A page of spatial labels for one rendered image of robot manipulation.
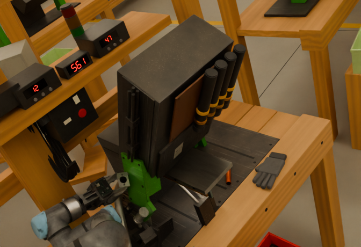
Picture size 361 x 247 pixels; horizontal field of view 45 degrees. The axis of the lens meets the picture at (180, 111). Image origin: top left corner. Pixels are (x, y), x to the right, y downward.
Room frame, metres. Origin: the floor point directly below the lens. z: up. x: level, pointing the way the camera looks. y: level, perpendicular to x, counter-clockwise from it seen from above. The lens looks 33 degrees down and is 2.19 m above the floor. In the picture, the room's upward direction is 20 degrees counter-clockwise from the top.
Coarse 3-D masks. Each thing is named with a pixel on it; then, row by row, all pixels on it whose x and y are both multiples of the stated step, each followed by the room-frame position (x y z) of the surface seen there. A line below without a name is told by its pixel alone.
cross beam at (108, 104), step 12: (108, 96) 1.73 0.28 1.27; (96, 108) 1.67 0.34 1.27; (108, 108) 1.70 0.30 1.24; (96, 120) 1.65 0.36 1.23; (108, 120) 1.68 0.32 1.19; (84, 132) 1.61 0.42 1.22; (72, 144) 1.57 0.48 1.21; (0, 180) 1.39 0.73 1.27; (12, 180) 1.40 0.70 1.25; (0, 192) 1.37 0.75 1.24; (12, 192) 1.39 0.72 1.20; (0, 204) 1.35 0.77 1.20
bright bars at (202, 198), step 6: (180, 186) 1.25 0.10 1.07; (186, 192) 1.23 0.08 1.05; (192, 198) 1.21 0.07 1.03; (204, 198) 1.20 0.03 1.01; (198, 204) 1.19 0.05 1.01; (204, 204) 1.19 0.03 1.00; (210, 204) 1.20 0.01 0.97; (198, 210) 1.18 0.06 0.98; (204, 210) 1.18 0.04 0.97; (210, 210) 1.20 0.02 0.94; (198, 216) 1.19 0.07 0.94; (204, 216) 1.18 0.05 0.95; (210, 216) 1.19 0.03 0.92; (204, 222) 1.17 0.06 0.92
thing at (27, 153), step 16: (176, 0) 1.98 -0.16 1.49; (192, 0) 1.97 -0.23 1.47; (176, 16) 2.01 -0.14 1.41; (0, 80) 1.41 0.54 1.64; (16, 144) 1.37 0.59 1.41; (32, 144) 1.40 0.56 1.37; (16, 160) 1.35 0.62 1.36; (32, 160) 1.38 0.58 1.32; (16, 176) 1.41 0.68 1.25; (32, 176) 1.36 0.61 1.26; (48, 176) 1.39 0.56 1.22; (32, 192) 1.35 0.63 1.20; (48, 192) 1.37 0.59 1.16; (64, 192) 1.40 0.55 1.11
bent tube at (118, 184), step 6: (120, 174) 1.25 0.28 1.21; (126, 174) 1.26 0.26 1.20; (120, 180) 1.27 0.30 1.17; (126, 180) 1.24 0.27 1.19; (120, 186) 1.21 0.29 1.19; (126, 186) 1.22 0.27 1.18; (120, 198) 1.27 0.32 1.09; (114, 204) 1.26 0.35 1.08; (120, 204) 1.26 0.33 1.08; (120, 210) 1.24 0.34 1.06; (120, 216) 1.22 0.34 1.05; (126, 228) 1.18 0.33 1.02
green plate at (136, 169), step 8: (128, 160) 1.26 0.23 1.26; (136, 160) 1.22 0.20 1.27; (128, 168) 1.26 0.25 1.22; (136, 168) 1.22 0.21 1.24; (144, 168) 1.20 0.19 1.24; (128, 176) 1.26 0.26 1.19; (136, 176) 1.22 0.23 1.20; (144, 176) 1.20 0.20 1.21; (136, 184) 1.22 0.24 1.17; (144, 184) 1.19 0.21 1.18; (152, 184) 1.22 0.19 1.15; (160, 184) 1.24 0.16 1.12; (128, 192) 1.27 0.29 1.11; (136, 192) 1.23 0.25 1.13; (144, 192) 1.19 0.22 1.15; (152, 192) 1.21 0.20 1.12; (136, 200) 1.23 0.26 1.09; (144, 200) 1.19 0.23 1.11
